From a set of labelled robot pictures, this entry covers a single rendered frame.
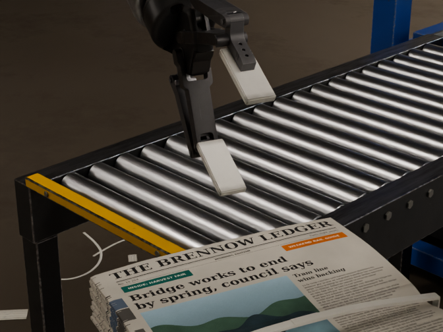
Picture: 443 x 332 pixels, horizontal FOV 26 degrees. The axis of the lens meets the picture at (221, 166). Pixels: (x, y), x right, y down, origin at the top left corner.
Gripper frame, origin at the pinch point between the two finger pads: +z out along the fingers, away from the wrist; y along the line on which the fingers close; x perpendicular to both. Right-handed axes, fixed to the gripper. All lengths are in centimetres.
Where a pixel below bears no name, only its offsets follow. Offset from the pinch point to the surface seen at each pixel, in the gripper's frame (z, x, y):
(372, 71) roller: -82, -88, 87
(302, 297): 14.2, -2.3, 7.6
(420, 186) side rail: -28, -60, 59
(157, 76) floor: -255, -115, 264
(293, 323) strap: 18.5, 1.8, 3.7
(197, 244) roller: -25, -15, 58
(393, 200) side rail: -26, -53, 58
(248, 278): 9.6, 1.1, 9.7
